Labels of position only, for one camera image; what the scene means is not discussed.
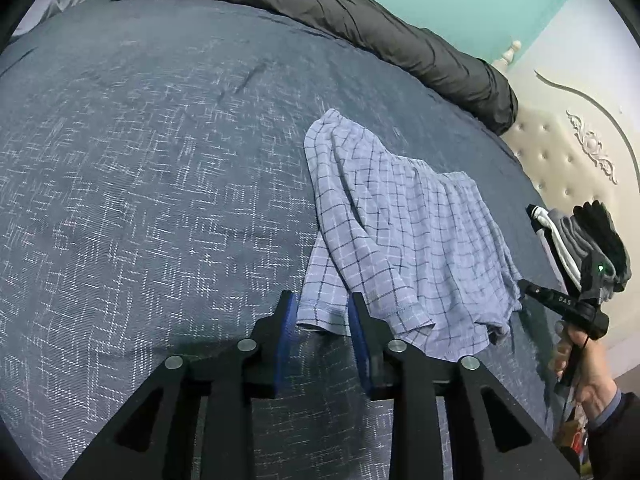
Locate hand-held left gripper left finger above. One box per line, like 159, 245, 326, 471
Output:
62, 290, 301, 480

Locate cream tufted headboard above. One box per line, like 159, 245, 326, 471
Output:
492, 55, 640, 376

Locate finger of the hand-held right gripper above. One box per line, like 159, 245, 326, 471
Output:
517, 280, 551, 303

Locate person's right forearm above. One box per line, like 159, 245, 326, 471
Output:
582, 387, 640, 480

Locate cream bed post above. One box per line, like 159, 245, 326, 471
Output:
492, 40, 523, 68

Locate blue plaid shorts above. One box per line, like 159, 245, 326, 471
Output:
296, 108, 523, 361

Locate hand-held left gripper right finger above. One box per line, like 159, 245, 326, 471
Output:
347, 291, 581, 480

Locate dark grey rolled duvet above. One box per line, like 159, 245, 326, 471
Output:
111, 0, 518, 135

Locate person's right hand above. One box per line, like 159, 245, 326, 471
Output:
552, 324, 621, 422

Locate light grey blanket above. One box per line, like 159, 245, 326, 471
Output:
10, 0, 96, 36

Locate grey folded garment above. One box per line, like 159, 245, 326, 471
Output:
547, 215, 601, 276

